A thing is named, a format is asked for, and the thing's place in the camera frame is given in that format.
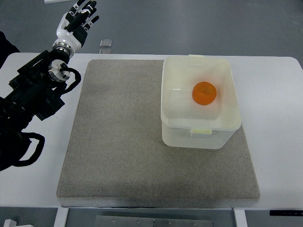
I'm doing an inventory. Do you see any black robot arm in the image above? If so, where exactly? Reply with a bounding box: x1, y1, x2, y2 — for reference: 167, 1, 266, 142
0, 39, 81, 170

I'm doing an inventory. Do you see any white block bottom left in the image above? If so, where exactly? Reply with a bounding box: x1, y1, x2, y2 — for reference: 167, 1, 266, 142
3, 219, 17, 227

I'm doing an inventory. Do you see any translucent white plastic box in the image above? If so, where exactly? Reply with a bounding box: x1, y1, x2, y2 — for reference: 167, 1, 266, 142
160, 55, 241, 149

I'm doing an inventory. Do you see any orange fruit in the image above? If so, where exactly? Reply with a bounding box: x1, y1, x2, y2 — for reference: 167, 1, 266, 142
192, 81, 217, 105

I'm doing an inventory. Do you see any white table leg right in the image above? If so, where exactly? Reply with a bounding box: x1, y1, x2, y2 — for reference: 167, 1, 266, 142
233, 209, 248, 227

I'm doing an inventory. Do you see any white table leg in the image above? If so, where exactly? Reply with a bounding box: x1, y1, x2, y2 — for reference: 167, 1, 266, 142
233, 209, 248, 227
54, 207, 69, 227

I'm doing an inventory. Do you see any black table control panel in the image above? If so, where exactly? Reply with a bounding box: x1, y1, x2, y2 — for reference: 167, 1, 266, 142
269, 210, 303, 217

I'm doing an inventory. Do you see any white table leg left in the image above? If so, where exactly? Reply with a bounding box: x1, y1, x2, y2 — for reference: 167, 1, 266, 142
54, 207, 69, 227

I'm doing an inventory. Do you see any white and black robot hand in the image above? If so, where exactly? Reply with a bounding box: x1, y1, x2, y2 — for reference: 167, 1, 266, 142
53, 0, 99, 52

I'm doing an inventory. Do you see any grey felt mat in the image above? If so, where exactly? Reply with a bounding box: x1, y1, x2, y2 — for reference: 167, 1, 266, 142
57, 60, 260, 208

